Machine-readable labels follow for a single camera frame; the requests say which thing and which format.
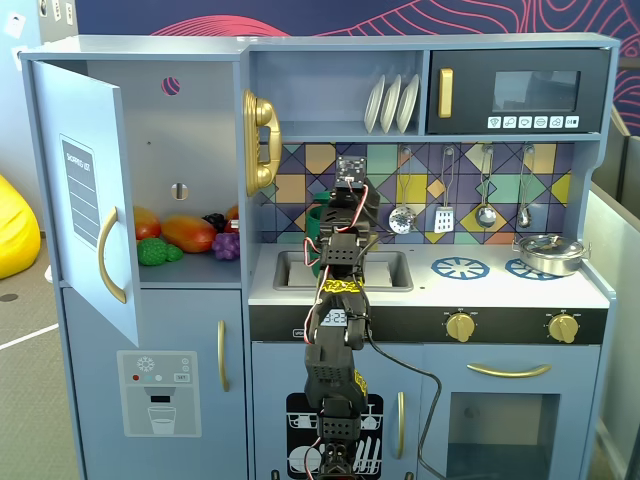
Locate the gold toy telephone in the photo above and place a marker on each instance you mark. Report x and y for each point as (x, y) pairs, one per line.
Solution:
(262, 112)

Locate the white toy plate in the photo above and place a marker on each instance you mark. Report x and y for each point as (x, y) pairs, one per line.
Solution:
(372, 107)
(390, 105)
(409, 102)

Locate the yellow beanbag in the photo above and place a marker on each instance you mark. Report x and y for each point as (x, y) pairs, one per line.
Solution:
(15, 230)

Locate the dishwasher rack sticker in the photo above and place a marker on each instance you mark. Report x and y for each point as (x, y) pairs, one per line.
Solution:
(300, 440)

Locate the green printed recipient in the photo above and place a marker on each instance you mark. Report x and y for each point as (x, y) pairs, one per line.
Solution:
(313, 235)

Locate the metal skimmer spoon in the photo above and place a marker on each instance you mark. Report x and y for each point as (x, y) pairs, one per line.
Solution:
(403, 221)

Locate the purple toy grapes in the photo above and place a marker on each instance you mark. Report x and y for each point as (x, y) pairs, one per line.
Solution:
(227, 246)

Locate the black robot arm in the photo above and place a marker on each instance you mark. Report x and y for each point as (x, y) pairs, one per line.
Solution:
(332, 370)

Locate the gold stove knob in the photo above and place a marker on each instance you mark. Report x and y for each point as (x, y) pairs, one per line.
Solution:
(563, 328)
(460, 327)

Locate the blue fridge door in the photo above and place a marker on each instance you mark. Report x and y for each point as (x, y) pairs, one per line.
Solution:
(75, 115)

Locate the water dispenser sticker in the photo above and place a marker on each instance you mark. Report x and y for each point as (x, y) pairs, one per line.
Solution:
(160, 395)

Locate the red orange toy peach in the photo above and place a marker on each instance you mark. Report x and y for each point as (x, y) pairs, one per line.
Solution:
(146, 225)

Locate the steel pot with lid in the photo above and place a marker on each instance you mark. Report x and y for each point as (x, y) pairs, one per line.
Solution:
(550, 255)

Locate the gold toy faucet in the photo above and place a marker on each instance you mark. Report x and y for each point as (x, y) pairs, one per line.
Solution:
(376, 241)

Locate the white wall socket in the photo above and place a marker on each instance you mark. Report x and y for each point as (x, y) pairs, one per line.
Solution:
(13, 23)

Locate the small camera board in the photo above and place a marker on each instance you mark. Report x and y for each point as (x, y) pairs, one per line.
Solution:
(351, 169)

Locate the dark toy grapes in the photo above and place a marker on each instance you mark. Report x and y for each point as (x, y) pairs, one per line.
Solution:
(215, 221)

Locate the blue toy kitchen unit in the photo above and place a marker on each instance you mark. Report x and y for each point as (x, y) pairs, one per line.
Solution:
(500, 450)

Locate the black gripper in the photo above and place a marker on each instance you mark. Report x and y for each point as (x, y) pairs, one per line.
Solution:
(334, 214)

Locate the metal slotted spatula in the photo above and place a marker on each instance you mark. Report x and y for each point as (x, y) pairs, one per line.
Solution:
(443, 221)

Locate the grey toy sink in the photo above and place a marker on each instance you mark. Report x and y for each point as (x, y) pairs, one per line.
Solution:
(395, 272)

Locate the black microwave door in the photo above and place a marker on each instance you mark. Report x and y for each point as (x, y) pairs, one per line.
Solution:
(470, 90)

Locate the red orange toy fruit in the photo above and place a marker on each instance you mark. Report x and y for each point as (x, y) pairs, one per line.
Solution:
(232, 220)

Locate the metal ladle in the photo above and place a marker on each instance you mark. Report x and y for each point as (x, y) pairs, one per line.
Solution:
(485, 215)

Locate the green toy broccoli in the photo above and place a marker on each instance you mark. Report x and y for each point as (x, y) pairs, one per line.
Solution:
(152, 251)

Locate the orange toy mango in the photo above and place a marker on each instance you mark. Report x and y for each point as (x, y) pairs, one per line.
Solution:
(190, 235)

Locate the digital clock display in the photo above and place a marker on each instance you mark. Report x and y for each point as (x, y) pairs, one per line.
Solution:
(336, 318)

